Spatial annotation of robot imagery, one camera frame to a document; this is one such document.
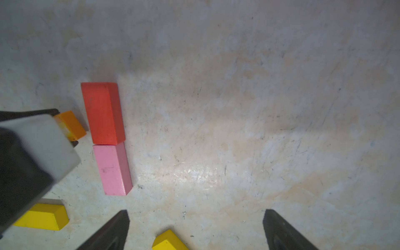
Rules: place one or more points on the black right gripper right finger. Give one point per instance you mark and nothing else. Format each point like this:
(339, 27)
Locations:
(281, 235)

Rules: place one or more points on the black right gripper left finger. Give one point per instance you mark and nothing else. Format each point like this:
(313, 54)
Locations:
(112, 236)

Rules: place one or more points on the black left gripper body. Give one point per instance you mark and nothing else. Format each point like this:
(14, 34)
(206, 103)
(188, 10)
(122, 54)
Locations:
(35, 155)

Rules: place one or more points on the orange cylinder block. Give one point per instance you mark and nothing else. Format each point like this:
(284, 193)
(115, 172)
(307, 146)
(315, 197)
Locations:
(70, 126)

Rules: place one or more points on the red block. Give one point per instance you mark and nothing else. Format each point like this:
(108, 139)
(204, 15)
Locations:
(103, 110)

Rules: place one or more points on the long yellow block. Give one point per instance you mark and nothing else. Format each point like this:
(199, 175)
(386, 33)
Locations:
(168, 241)
(44, 216)

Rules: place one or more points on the light pink block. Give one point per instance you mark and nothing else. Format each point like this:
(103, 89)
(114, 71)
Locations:
(114, 169)

